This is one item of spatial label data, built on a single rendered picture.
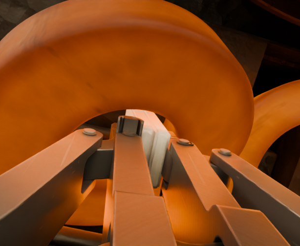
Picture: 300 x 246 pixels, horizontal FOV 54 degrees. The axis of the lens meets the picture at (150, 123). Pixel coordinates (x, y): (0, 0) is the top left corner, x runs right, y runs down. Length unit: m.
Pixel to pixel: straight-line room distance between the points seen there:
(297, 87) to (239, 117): 0.09
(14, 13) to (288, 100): 0.23
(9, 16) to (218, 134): 0.20
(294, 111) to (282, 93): 0.02
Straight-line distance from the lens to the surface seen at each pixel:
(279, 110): 0.24
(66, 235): 0.20
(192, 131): 0.16
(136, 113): 0.17
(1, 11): 0.30
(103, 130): 0.26
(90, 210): 0.20
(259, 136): 0.23
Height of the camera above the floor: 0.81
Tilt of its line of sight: 8 degrees down
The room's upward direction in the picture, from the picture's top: 16 degrees clockwise
